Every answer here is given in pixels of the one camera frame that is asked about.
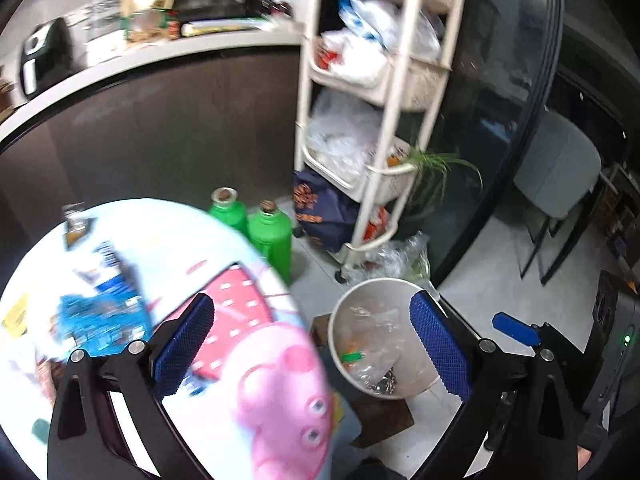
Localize dark foil triangular wrapper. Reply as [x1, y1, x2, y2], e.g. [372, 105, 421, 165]
[62, 203, 96, 250]

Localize silver foil bag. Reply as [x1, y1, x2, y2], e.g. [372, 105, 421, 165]
[368, 368, 397, 396]

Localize clear plastic bottle green cap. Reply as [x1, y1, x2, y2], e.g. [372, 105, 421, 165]
[336, 307, 405, 390]

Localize white trash bin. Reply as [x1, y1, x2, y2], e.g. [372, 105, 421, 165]
[328, 278, 439, 400]

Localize person's right hand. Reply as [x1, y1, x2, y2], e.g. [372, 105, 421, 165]
[577, 446, 592, 470]

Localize black device green light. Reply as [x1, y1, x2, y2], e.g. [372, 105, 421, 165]
[584, 271, 639, 431]

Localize blue white milk carton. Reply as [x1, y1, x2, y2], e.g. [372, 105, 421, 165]
[53, 242, 153, 356]

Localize light blue cartoon tablecloth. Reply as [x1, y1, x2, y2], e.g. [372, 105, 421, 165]
[1, 198, 333, 479]

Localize yellow snack wrapper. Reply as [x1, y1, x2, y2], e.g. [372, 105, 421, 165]
[2, 294, 28, 338]

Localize green bottle right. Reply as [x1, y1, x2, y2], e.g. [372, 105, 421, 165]
[247, 200, 293, 284]

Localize grey dining chair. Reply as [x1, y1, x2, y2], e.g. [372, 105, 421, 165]
[513, 110, 603, 285]

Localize green bottle left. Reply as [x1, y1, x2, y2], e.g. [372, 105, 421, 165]
[209, 186, 248, 238]

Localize green spider plant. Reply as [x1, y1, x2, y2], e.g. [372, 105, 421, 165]
[404, 148, 484, 210]

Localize dark blue shopping bag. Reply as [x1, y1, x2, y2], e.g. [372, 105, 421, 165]
[293, 170, 359, 252]

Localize clear plastic bags lower rack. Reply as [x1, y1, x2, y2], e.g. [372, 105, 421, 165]
[305, 88, 383, 184]

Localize white plastic bags on rack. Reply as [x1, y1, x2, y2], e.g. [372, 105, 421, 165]
[316, 0, 444, 86]

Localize beige tiered storage rack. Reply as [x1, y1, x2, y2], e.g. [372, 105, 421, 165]
[294, 0, 465, 282]

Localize black air fryer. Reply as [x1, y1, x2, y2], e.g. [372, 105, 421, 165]
[18, 18, 74, 100]

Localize brown green snack pouch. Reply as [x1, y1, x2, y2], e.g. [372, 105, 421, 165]
[120, 0, 179, 46]

